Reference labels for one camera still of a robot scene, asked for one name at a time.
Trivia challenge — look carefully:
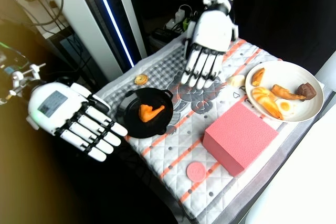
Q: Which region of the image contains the black power adapter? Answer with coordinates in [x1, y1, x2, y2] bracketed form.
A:
[152, 27, 175, 41]

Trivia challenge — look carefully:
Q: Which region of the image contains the white shelf unit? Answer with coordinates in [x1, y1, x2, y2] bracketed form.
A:
[0, 0, 69, 38]

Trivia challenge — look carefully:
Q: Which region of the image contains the white pillar with blue light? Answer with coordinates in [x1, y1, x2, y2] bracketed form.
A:
[36, 0, 148, 82]

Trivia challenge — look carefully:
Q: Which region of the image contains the toy fried egg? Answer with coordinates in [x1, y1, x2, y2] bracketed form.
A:
[274, 98, 296, 117]

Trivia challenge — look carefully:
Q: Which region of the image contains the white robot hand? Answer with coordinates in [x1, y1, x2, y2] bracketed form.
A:
[180, 10, 239, 90]
[25, 81, 129, 162]

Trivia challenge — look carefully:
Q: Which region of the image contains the brown toy chicken wing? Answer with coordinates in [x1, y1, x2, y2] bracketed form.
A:
[270, 84, 307, 101]

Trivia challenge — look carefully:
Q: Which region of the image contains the orange toy fried dumpling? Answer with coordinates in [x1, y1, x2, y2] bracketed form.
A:
[251, 67, 266, 87]

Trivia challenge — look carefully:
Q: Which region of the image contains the white power strip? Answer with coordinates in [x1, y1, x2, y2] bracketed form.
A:
[165, 18, 190, 30]

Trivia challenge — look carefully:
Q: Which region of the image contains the pink round disc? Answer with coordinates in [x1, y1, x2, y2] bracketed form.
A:
[186, 161, 207, 183]

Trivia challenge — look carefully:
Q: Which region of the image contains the white round plate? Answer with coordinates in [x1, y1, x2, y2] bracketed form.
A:
[245, 60, 325, 123]

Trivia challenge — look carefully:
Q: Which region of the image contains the white toy dumpling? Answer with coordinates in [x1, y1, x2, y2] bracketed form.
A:
[226, 74, 246, 88]

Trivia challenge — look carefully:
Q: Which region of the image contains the yellow toy cookie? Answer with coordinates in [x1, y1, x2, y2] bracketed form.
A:
[134, 73, 149, 86]

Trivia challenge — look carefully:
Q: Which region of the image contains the grey table cloth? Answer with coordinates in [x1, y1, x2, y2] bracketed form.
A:
[195, 82, 333, 224]

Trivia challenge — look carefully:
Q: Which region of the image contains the grey checked bear quilt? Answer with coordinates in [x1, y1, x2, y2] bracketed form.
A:
[96, 18, 326, 219]

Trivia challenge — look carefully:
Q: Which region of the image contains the pink box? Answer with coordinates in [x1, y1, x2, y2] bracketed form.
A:
[202, 102, 279, 177]

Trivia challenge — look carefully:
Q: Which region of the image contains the black frying pan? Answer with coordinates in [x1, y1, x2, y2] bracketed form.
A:
[116, 87, 174, 139]

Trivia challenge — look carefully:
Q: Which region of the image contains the orange toy chicken drumstick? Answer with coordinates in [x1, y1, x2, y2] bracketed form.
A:
[138, 104, 166, 123]

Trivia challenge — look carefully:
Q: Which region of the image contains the orange toy shrimp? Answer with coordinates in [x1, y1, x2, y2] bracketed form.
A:
[251, 86, 285, 121]

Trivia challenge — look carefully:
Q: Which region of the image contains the dark brown toy meat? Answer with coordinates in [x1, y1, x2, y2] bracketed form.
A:
[295, 82, 318, 100]

